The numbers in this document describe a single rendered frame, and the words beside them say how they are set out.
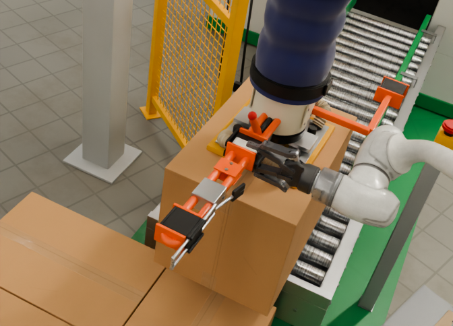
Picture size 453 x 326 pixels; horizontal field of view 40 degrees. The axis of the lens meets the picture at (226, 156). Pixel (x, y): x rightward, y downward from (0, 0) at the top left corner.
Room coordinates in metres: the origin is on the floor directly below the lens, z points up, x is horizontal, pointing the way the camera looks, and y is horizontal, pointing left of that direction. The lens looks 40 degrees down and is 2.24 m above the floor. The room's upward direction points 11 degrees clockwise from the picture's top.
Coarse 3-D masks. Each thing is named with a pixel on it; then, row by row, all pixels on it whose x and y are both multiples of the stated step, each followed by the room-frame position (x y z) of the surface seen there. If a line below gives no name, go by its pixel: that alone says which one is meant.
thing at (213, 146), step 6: (246, 102) 1.67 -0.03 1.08; (228, 126) 1.52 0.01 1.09; (234, 126) 1.49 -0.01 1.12; (240, 126) 1.50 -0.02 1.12; (216, 138) 1.45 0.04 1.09; (210, 144) 1.42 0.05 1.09; (216, 144) 1.43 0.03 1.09; (210, 150) 1.41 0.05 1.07; (216, 150) 1.40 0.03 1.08; (222, 150) 1.40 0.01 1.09; (222, 156) 1.40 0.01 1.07
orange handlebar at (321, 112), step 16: (320, 112) 1.52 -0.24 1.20; (272, 128) 1.39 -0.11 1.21; (352, 128) 1.49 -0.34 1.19; (368, 128) 1.48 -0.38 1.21; (224, 160) 1.21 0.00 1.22; (208, 176) 1.14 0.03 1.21; (224, 176) 1.18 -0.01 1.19; (240, 176) 1.19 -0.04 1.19; (192, 208) 1.03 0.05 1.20; (208, 208) 1.03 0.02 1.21; (176, 240) 0.91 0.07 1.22
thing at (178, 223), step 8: (176, 208) 1.00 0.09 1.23; (184, 208) 1.00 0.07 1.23; (168, 216) 0.97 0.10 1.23; (176, 216) 0.97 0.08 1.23; (184, 216) 0.98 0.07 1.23; (192, 216) 0.98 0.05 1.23; (200, 216) 0.99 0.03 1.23; (160, 224) 0.94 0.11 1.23; (168, 224) 0.94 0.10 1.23; (176, 224) 0.95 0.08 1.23; (184, 224) 0.95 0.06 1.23; (192, 224) 0.96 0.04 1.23; (160, 232) 0.93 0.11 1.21; (168, 232) 0.93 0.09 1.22; (176, 232) 0.92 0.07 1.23; (184, 232) 0.93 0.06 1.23; (160, 240) 0.93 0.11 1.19; (184, 240) 0.91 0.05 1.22; (184, 248) 0.92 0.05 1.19
